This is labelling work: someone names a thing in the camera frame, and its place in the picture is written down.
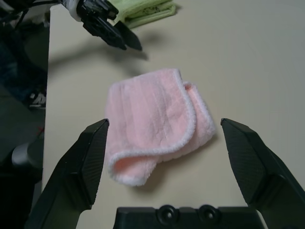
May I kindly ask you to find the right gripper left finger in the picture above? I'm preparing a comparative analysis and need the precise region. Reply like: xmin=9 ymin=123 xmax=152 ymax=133
xmin=23 ymin=118 xmax=111 ymax=229

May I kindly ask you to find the green folded towel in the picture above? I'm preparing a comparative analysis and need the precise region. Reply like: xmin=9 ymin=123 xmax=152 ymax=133
xmin=108 ymin=0 xmax=177 ymax=29

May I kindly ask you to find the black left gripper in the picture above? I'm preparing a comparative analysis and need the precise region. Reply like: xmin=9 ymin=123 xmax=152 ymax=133
xmin=77 ymin=0 xmax=143 ymax=52

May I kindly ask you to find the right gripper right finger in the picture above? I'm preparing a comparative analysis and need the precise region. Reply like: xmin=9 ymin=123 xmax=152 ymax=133
xmin=220 ymin=117 xmax=305 ymax=216

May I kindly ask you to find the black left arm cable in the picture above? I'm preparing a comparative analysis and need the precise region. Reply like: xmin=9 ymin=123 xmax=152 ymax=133
xmin=0 ymin=1 xmax=52 ymax=28

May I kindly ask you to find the pink terry towel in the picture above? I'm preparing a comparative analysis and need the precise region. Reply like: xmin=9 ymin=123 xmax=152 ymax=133
xmin=104 ymin=68 xmax=217 ymax=187

